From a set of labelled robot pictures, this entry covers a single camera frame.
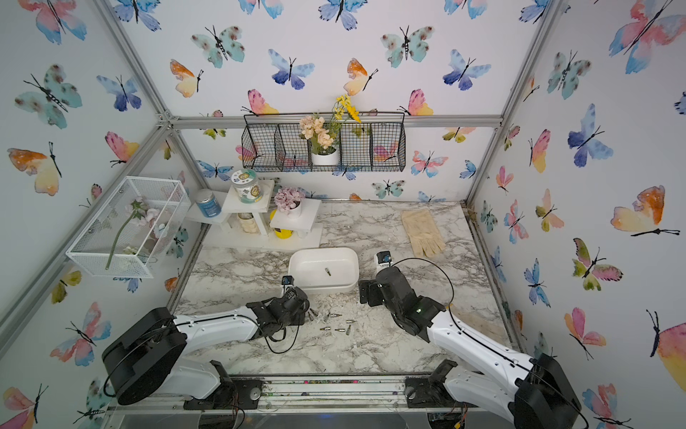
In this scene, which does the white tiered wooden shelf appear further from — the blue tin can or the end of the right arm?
the end of the right arm

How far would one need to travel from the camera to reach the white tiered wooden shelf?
0.94 meters

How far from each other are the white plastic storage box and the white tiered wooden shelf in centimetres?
6

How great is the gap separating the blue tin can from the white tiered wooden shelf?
0.03 feet

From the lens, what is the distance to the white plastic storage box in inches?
37.4
